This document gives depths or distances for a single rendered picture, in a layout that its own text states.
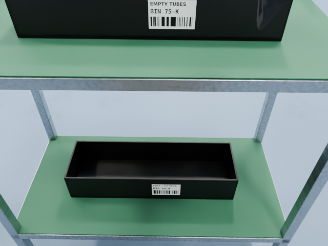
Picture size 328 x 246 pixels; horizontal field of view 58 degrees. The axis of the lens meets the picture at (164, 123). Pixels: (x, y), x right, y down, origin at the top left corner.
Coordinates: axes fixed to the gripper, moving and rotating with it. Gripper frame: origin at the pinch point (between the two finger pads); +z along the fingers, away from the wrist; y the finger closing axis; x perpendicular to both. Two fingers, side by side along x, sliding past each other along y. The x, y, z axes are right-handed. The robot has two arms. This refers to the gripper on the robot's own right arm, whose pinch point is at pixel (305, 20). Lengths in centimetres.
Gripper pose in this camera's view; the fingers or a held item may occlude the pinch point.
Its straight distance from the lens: 37.6
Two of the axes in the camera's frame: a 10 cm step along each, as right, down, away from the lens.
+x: 0.1, 9.3, -3.7
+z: -0.1, 3.7, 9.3
